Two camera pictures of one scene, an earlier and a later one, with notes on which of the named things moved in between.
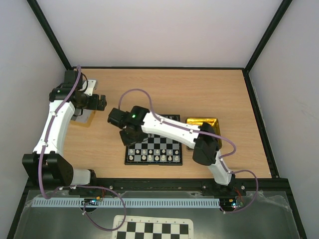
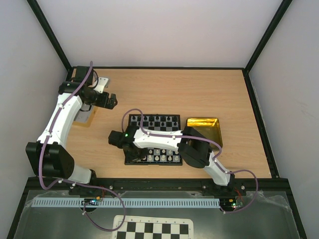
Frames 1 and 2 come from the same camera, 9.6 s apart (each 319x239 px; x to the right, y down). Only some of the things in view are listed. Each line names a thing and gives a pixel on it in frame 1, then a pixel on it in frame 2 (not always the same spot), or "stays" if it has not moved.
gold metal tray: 213,122 stays
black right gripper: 127,137 → 134,154
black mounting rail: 120,186 stays
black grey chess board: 155,150 stays
